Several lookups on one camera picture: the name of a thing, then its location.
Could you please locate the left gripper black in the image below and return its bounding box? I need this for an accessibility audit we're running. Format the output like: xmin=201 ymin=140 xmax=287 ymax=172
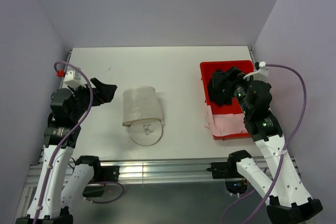
xmin=68 ymin=77 xmax=116 ymax=121

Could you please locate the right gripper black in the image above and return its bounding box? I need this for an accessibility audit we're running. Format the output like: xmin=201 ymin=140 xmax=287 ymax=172
xmin=212 ymin=66 xmax=257 ymax=115

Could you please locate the white mesh laundry bag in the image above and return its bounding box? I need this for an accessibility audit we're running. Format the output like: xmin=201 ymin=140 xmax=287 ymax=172
xmin=122 ymin=86 xmax=163 ymax=146

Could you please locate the pink bra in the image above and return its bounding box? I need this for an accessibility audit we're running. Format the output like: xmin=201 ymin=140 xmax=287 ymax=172
xmin=205 ymin=105 xmax=247 ymax=137

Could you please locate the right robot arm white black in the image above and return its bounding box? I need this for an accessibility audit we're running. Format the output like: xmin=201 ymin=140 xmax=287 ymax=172
xmin=216 ymin=67 xmax=323 ymax=223

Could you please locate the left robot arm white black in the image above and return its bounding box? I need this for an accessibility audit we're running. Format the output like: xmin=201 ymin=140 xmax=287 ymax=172
xmin=16 ymin=78 xmax=117 ymax=223

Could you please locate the black garment in bin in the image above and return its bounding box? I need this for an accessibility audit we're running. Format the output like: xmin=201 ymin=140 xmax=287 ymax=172
xmin=207 ymin=69 xmax=232 ymax=106

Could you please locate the red plastic bin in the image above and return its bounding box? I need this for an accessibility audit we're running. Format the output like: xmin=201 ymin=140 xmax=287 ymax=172
xmin=200 ymin=60 xmax=254 ymax=140

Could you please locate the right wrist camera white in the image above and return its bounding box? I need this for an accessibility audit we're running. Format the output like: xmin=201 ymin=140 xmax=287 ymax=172
xmin=243 ymin=61 xmax=269 ymax=80

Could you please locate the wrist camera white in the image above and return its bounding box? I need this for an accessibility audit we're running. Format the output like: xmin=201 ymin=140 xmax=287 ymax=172
xmin=243 ymin=61 xmax=269 ymax=80
xmin=64 ymin=68 xmax=85 ymax=89

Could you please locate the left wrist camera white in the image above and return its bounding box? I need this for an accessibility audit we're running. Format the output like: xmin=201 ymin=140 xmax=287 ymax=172
xmin=64 ymin=68 xmax=85 ymax=89

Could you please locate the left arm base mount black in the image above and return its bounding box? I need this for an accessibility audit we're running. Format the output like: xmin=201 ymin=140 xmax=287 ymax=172
xmin=101 ymin=165 xmax=120 ymax=182

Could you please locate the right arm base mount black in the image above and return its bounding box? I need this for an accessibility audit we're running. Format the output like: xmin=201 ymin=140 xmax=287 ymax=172
xmin=206 ymin=162 xmax=240 ymax=179

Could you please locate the aluminium mounting rail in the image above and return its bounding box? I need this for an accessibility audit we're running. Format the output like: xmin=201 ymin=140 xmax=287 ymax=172
xmin=25 ymin=157 xmax=301 ymax=187

